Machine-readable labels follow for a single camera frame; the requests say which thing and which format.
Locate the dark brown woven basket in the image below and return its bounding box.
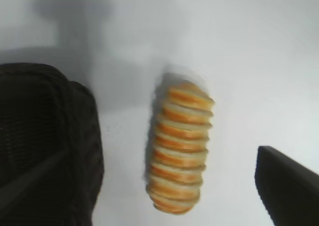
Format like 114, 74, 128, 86
0, 62, 105, 226

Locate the long striped bread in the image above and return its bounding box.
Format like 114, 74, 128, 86
146, 72, 215, 215

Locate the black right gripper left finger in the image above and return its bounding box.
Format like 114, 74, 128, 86
0, 148, 72, 226

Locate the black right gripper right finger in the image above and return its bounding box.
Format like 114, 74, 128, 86
253, 145, 319, 226

